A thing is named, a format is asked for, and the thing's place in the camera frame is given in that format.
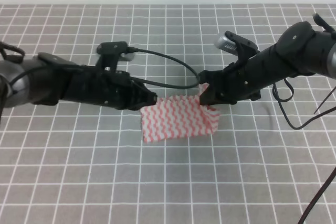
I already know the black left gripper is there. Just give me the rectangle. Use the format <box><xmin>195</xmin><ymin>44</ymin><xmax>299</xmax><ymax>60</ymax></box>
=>
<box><xmin>60</xmin><ymin>65</ymin><xmax>158</xmax><ymax>110</ymax></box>

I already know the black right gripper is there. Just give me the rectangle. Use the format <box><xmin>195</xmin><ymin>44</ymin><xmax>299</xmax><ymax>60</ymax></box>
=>
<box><xmin>198</xmin><ymin>63</ymin><xmax>261</xmax><ymax>105</ymax></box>

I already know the pink wavy striped towel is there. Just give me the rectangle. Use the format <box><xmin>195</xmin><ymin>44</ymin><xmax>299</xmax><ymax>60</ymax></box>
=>
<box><xmin>140</xmin><ymin>83</ymin><xmax>220</xmax><ymax>143</ymax></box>

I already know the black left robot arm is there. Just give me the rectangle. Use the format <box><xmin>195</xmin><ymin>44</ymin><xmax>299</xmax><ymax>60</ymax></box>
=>
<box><xmin>1</xmin><ymin>41</ymin><xmax>157</xmax><ymax>111</ymax></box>

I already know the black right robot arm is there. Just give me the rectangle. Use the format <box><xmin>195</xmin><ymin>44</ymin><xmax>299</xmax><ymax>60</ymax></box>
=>
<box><xmin>199</xmin><ymin>14</ymin><xmax>335</xmax><ymax>105</ymax></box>

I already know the grey grid tablecloth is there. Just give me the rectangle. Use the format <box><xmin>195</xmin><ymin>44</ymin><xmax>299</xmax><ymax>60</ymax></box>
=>
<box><xmin>1</xmin><ymin>4</ymin><xmax>335</xmax><ymax>223</ymax></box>

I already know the black left camera cable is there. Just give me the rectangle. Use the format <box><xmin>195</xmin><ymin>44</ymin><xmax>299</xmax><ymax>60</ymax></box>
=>
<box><xmin>0</xmin><ymin>47</ymin><xmax>202</xmax><ymax>114</ymax></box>

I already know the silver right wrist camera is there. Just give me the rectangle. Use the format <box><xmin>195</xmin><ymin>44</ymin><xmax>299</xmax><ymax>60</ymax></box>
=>
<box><xmin>215</xmin><ymin>31</ymin><xmax>260</xmax><ymax>63</ymax></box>

